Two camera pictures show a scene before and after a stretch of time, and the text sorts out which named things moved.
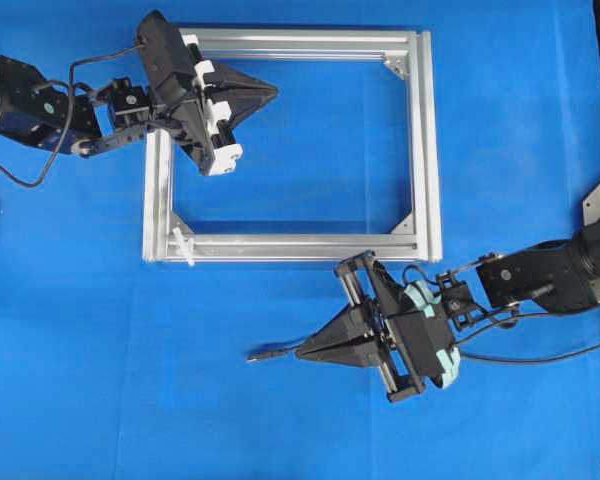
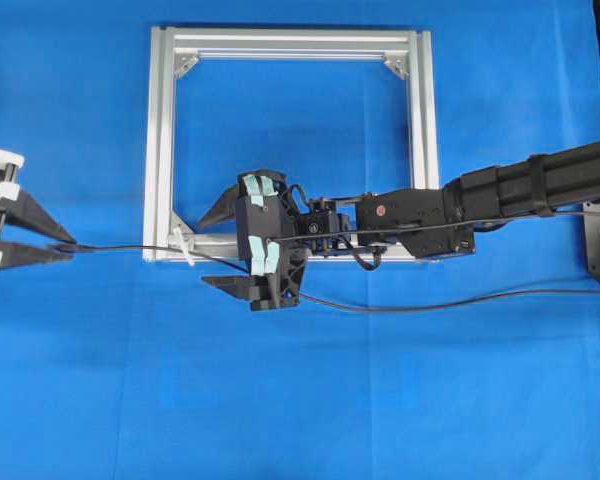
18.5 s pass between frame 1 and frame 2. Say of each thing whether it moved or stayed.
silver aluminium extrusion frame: stayed
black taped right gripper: moved
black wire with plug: moved
